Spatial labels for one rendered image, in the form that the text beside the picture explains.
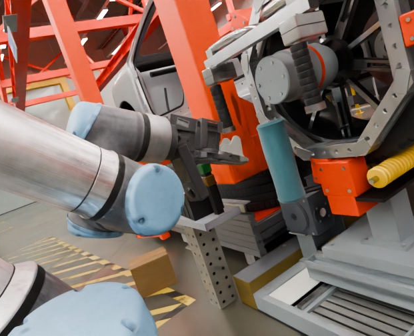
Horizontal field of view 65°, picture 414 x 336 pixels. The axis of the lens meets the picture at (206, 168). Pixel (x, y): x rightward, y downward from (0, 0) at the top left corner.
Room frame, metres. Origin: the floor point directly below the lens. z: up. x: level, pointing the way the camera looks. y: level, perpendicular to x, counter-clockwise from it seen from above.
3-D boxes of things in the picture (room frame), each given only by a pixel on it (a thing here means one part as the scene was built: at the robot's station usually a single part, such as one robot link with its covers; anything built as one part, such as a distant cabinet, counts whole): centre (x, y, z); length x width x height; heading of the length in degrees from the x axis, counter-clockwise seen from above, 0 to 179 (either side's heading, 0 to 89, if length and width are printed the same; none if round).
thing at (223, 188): (1.95, -0.34, 0.39); 0.66 x 0.66 x 0.24
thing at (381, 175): (0.92, -0.54, 0.51); 0.29 x 0.06 x 0.06; 119
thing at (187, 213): (1.35, 0.08, 0.51); 0.20 x 0.14 x 0.13; 22
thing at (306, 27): (0.73, -0.29, 0.93); 0.09 x 0.05 x 0.05; 119
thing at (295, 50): (0.71, -0.27, 0.83); 0.04 x 0.04 x 0.16
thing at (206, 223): (1.39, 0.10, 0.44); 0.43 x 0.17 x 0.03; 29
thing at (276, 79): (0.94, -0.33, 0.85); 0.21 x 0.14 x 0.14; 119
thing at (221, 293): (1.42, 0.12, 0.21); 0.10 x 0.10 x 0.42; 29
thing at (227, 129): (1.01, -0.10, 0.83); 0.04 x 0.04 x 0.16
